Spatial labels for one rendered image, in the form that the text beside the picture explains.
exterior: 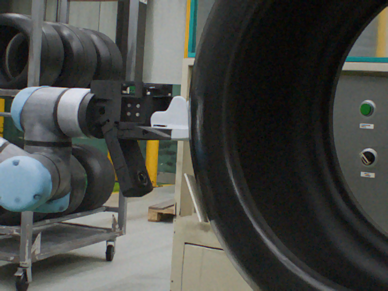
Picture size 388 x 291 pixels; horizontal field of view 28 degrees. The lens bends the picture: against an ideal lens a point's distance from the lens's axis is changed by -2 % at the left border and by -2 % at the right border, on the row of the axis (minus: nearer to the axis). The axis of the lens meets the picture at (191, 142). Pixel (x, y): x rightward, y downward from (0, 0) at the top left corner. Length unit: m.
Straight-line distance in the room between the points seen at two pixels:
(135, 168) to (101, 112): 0.11
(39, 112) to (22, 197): 0.18
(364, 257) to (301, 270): 0.26
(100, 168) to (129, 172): 4.23
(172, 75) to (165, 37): 0.56
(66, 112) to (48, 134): 0.06
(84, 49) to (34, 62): 0.61
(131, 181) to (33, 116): 0.20
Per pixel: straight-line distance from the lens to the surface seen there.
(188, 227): 1.80
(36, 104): 1.20
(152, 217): 7.48
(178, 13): 11.02
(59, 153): 1.20
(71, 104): 1.15
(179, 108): 1.04
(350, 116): 1.64
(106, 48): 5.32
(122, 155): 1.10
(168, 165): 11.00
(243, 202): 0.88
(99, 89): 1.14
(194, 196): 0.92
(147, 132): 1.05
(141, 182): 1.10
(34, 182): 1.05
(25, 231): 4.53
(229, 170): 0.88
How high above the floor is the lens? 1.17
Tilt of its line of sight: 3 degrees down
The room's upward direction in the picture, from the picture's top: 3 degrees clockwise
